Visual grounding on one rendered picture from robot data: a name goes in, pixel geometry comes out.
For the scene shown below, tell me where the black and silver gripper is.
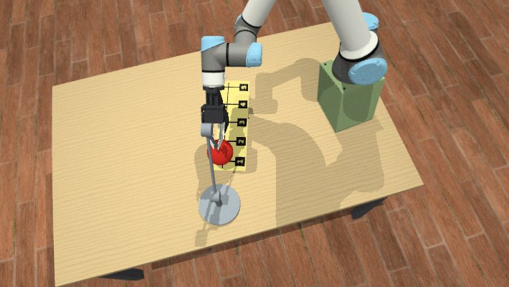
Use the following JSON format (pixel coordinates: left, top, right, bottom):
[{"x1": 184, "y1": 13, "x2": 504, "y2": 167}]
[{"x1": 201, "y1": 86, "x2": 229, "y2": 150}]

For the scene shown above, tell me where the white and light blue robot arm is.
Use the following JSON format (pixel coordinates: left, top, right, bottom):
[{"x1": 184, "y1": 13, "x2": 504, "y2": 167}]
[{"x1": 201, "y1": 0, "x2": 387, "y2": 88}]

